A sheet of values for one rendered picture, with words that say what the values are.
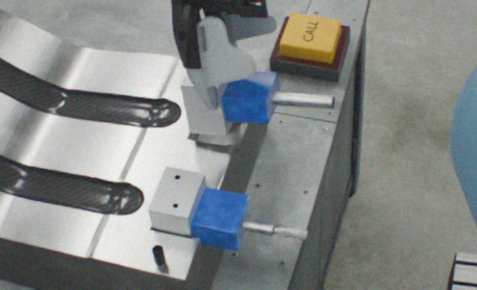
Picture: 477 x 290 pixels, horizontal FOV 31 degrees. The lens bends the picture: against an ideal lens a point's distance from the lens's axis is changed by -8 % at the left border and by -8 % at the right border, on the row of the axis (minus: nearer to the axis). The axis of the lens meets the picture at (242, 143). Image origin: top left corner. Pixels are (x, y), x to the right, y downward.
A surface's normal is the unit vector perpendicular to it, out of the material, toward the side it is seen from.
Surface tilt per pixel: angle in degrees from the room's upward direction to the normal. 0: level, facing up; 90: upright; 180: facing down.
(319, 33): 0
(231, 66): 72
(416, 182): 0
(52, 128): 0
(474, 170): 83
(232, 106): 82
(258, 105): 82
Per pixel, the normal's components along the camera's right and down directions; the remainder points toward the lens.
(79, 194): -0.11, -0.65
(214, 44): -0.30, 0.47
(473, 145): -0.96, -0.04
